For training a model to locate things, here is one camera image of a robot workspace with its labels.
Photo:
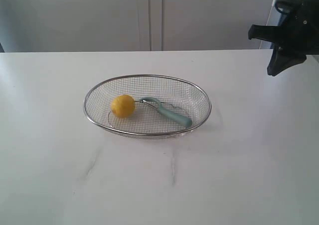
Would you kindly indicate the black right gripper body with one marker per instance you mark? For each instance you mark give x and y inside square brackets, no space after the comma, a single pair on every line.
[301,29]

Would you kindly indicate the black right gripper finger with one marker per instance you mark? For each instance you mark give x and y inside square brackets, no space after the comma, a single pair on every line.
[283,59]
[266,33]

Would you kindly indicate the teal handled vegetable peeler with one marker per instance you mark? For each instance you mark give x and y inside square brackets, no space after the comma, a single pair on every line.
[157,105]

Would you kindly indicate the yellow lemon with sticker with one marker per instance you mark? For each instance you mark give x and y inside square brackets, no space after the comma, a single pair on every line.
[123,106]

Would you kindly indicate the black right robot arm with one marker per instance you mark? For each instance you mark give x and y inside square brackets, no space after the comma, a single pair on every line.
[295,38]

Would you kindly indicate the oval steel mesh basket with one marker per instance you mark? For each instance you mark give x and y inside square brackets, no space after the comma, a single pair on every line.
[177,95]

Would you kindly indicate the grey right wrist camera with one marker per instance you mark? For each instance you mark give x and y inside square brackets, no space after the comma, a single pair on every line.
[286,6]

